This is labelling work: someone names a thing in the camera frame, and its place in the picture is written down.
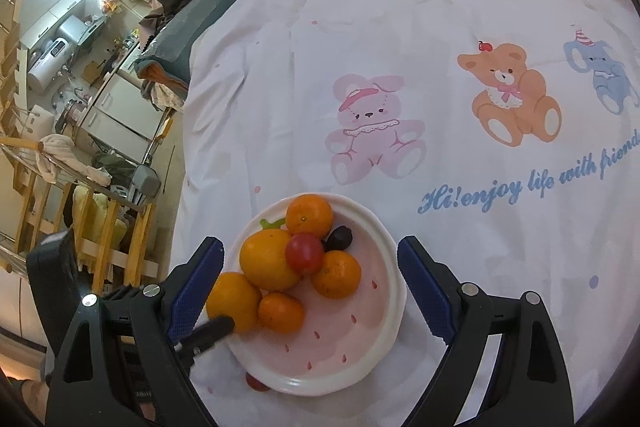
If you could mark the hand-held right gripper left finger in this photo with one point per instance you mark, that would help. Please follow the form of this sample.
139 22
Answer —
195 292

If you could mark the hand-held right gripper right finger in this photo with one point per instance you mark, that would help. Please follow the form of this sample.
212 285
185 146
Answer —
425 292

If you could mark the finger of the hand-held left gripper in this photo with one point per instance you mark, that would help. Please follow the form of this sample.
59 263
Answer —
212 331

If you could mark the large orange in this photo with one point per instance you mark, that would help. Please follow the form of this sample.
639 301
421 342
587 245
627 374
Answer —
232 302
267 262

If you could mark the small orange mandarin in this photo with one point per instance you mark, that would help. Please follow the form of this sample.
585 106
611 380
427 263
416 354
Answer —
309 216
337 274
281 313

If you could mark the pink strawberry print plate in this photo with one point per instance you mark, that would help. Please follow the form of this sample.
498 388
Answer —
350 322

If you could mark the dark purple grape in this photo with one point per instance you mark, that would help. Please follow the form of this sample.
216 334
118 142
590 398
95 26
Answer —
340 238

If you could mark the red cherry tomato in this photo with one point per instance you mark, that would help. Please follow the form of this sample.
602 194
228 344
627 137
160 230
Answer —
257 383
304 253

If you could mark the yellow cloth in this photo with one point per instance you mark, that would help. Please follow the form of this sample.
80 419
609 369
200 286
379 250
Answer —
100 217

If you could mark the person's leg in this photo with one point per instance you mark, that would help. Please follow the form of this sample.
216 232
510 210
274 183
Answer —
27 399

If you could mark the beige towel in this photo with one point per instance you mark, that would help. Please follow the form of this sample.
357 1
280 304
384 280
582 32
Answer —
67 157

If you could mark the white low cabinet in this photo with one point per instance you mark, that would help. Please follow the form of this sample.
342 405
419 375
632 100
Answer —
122 107

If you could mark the white water heater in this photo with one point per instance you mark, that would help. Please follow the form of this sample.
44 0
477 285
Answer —
45 64

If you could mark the white printed blanket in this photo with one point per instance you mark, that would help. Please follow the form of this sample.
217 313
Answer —
425 32

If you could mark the white wall cabinets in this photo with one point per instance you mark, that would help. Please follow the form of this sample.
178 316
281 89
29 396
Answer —
55 14

